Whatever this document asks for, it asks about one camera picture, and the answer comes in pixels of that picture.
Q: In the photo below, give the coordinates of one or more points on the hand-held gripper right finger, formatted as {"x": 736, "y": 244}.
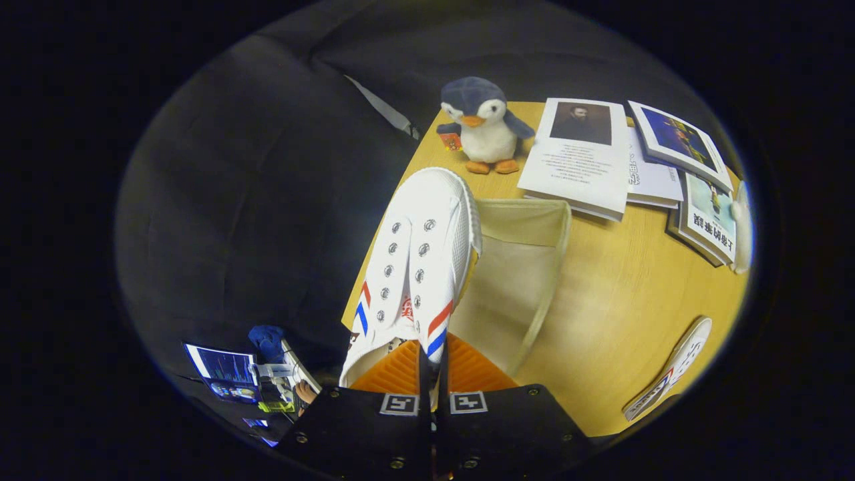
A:
{"x": 442, "y": 374}

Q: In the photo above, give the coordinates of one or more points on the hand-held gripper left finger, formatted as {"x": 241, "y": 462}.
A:
{"x": 425, "y": 377}

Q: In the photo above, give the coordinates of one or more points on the cream fabric storage box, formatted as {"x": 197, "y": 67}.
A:
{"x": 514, "y": 280}

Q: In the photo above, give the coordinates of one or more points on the white striped canvas shoe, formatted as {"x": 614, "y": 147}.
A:
{"x": 674, "y": 364}
{"x": 427, "y": 200}

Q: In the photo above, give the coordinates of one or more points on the white flat object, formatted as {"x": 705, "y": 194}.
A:
{"x": 297, "y": 364}

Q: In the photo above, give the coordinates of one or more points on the blue cloth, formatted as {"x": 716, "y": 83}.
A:
{"x": 267, "y": 342}

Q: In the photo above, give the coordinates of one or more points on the laptop with blue screen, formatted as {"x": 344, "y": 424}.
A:
{"x": 224, "y": 371}

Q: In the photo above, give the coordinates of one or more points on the blue penguin plush toy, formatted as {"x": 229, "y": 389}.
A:
{"x": 491, "y": 137}

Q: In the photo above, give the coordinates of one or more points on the white portrait cover book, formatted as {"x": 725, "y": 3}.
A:
{"x": 574, "y": 167}

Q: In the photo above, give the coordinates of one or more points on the black backdrop cloth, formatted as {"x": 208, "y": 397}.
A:
{"x": 234, "y": 200}

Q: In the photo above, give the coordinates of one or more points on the dark edged thick book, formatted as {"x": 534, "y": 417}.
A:
{"x": 688, "y": 244}

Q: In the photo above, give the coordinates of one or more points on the cartoon cover book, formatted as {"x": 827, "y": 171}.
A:
{"x": 711, "y": 217}

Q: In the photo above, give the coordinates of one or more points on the blue cover book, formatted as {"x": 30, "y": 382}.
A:
{"x": 674, "y": 137}

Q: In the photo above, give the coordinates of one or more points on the white duck plush toy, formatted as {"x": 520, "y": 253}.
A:
{"x": 740, "y": 227}

